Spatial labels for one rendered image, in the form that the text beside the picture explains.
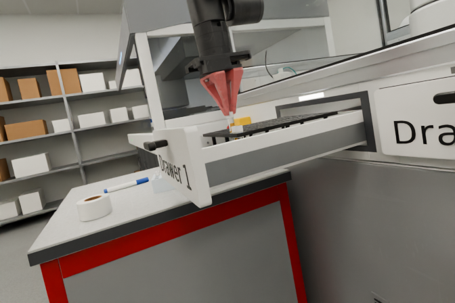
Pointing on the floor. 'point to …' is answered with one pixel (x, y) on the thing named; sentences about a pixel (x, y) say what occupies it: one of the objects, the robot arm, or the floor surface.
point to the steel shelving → (67, 115)
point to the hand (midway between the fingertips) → (229, 110)
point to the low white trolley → (174, 245)
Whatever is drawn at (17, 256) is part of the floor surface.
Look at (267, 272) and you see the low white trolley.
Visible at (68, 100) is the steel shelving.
